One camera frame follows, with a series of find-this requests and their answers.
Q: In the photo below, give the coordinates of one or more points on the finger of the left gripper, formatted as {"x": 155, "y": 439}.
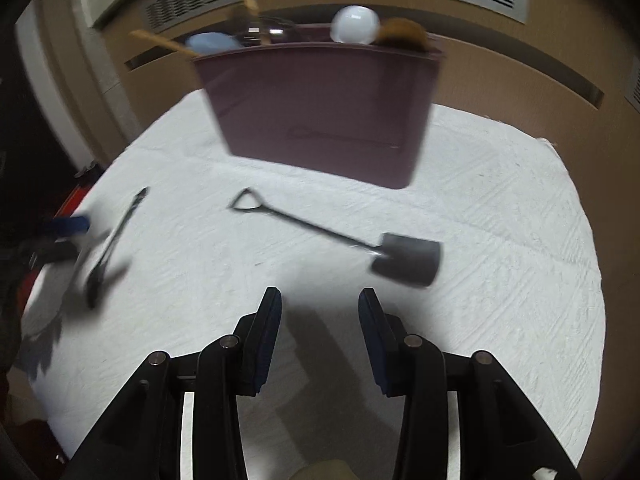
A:
{"x": 42, "y": 252}
{"x": 70, "y": 226}

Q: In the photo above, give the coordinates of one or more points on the brown wooden spoon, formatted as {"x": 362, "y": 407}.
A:
{"x": 403, "y": 34}

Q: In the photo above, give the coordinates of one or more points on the maroon plastic utensil holder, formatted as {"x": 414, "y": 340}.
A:
{"x": 356, "y": 111}

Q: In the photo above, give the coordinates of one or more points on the translucent brown plastic spoon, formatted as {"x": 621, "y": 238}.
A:
{"x": 281, "y": 31}

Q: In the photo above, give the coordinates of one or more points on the blue plastic spoon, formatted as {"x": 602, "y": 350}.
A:
{"x": 208, "y": 43}

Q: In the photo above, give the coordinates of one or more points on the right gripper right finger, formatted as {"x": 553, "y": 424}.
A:
{"x": 384, "y": 336}

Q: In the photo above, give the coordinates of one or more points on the black metal smiley spoon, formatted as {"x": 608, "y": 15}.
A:
{"x": 96, "y": 276}

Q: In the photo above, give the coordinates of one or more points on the metal shovel-shaped spoon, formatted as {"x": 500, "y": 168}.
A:
{"x": 402, "y": 259}

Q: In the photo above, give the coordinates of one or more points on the wooden chopstick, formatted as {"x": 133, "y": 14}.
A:
{"x": 252, "y": 7}
{"x": 163, "y": 42}

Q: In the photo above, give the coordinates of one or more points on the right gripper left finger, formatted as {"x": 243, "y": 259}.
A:
{"x": 257, "y": 333}

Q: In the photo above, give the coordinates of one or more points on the gloved right hand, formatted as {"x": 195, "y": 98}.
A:
{"x": 326, "y": 470}

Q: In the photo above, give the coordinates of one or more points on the white textured cloth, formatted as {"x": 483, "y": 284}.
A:
{"x": 519, "y": 278}

